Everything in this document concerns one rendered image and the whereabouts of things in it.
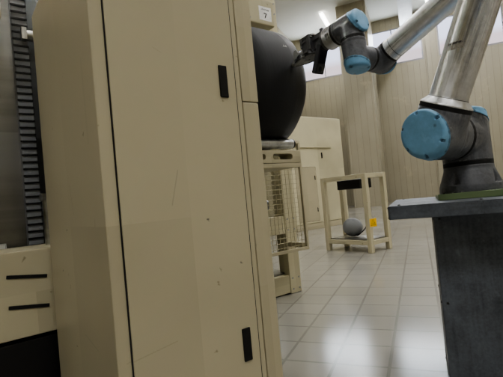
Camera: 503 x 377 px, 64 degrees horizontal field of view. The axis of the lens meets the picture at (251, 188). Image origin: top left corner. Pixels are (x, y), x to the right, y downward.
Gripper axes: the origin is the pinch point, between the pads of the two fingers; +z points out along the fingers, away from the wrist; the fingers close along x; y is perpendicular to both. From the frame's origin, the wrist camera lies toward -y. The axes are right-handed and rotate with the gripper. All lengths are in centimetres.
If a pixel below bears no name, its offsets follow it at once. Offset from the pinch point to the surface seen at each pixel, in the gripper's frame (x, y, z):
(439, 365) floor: -14, -125, -31
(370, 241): -207, -95, 137
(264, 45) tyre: 12.4, 9.1, 3.0
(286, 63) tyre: 3.3, 1.5, 1.2
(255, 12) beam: -21, 53, 42
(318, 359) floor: 10, -121, 6
